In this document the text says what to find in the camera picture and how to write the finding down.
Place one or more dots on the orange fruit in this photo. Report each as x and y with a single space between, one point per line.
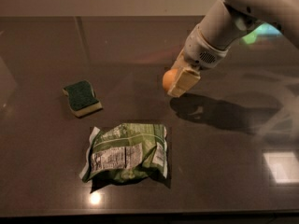
169 78

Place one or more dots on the green jalapeno chip bag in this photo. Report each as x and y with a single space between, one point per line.
130 151

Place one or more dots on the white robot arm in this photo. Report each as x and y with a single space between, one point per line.
227 20

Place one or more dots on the green and yellow sponge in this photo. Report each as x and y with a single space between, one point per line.
81 98

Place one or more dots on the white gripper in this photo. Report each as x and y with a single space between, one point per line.
200 54

